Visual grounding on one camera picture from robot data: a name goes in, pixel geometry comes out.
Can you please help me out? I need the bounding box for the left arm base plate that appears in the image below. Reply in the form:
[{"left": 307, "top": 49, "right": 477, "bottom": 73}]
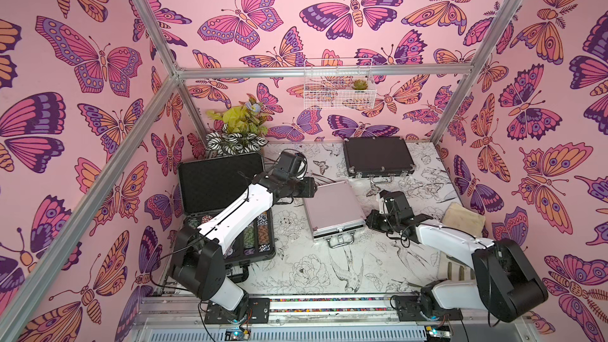
[{"left": 204, "top": 298, "right": 271, "bottom": 325}]

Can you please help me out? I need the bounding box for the black medium poker case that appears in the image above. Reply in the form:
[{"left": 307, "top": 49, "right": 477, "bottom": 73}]
[{"left": 343, "top": 137, "right": 416, "bottom": 178}]

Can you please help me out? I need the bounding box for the aluminium front rail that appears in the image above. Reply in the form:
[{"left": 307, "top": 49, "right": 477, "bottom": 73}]
[{"left": 127, "top": 293, "right": 544, "bottom": 341}]

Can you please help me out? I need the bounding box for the small green succulent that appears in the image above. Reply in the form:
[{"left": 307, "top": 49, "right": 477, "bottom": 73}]
[{"left": 351, "top": 79, "right": 369, "bottom": 91}]

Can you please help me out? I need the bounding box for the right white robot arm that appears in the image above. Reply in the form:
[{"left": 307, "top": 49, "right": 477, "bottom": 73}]
[{"left": 366, "top": 190, "right": 549, "bottom": 322}]

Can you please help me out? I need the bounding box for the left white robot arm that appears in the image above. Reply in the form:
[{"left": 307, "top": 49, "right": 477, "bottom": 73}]
[{"left": 169, "top": 150, "right": 317, "bottom": 321}]

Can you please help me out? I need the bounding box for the white wire basket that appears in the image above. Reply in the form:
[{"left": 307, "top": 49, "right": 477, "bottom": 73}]
[{"left": 301, "top": 59, "right": 377, "bottom": 112}]

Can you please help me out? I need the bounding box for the striped leaf plant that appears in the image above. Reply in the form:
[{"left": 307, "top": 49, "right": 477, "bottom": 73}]
[{"left": 207, "top": 132, "right": 268, "bottom": 156}]

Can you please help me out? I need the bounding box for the yellow-green leafy plant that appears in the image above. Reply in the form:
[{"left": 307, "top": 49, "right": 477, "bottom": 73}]
[{"left": 206, "top": 98, "right": 272, "bottom": 136}]

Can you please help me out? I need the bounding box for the large black poker case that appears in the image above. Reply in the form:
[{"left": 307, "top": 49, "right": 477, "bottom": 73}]
[{"left": 178, "top": 153, "right": 276, "bottom": 283}]

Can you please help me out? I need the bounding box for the small silver poker case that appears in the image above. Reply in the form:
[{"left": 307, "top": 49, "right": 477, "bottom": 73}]
[{"left": 303, "top": 180, "right": 366, "bottom": 249}]

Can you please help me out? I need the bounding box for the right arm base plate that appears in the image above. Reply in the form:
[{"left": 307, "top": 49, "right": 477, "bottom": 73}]
[{"left": 389, "top": 294, "right": 463, "bottom": 323}]

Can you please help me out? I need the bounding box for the beige work glove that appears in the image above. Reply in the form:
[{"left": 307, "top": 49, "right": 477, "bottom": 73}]
[{"left": 442, "top": 203, "right": 485, "bottom": 237}]

